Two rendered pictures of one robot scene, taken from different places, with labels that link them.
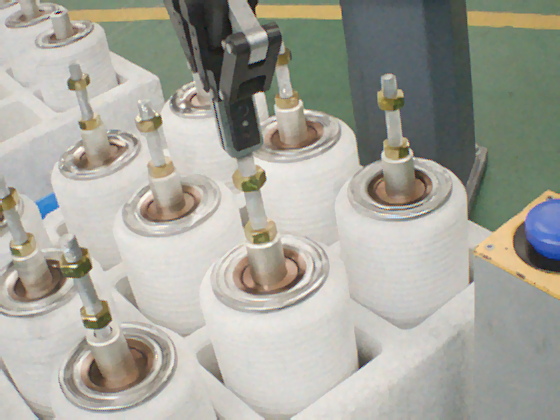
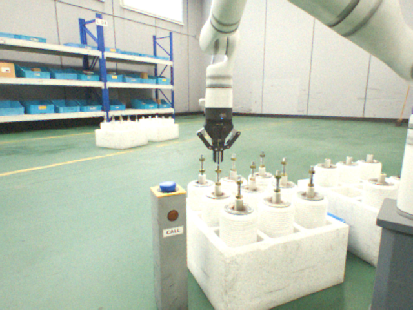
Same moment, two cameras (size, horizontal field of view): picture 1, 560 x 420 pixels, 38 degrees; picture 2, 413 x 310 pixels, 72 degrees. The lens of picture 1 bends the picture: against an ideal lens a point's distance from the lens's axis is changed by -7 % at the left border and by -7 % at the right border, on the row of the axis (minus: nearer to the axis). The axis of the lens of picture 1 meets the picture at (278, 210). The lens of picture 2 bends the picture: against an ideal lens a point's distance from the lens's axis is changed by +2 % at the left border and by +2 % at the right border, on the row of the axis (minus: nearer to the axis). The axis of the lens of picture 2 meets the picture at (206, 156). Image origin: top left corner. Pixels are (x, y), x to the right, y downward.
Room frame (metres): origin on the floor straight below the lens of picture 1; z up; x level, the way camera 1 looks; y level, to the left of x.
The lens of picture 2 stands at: (0.51, -0.76, 0.53)
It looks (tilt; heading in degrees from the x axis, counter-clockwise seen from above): 12 degrees down; 98
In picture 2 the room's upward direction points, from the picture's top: straight up
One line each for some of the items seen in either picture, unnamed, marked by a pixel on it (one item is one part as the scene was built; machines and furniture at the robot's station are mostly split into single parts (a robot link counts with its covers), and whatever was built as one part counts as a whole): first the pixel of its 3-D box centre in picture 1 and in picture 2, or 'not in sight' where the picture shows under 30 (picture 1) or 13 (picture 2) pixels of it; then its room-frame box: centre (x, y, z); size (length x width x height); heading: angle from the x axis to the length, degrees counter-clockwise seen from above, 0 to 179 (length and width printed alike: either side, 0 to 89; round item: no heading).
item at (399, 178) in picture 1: (399, 173); (239, 204); (0.49, -0.09, 0.26); 0.02 x 0.02 x 0.03
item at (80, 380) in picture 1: (117, 366); (202, 183); (0.36, 0.11, 0.25); 0.08 x 0.08 x 0.01
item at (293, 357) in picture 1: (291, 370); (217, 223); (0.43, 0.01, 0.16); 0.10 x 0.10 x 0.18
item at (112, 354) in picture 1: (111, 351); (202, 179); (0.36, 0.11, 0.26); 0.02 x 0.02 x 0.03
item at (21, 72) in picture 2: not in sight; (30, 72); (-2.91, 3.43, 0.89); 0.50 x 0.38 x 0.21; 153
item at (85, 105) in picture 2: not in sight; (85, 105); (-2.49, 4.18, 0.36); 0.50 x 0.38 x 0.21; 152
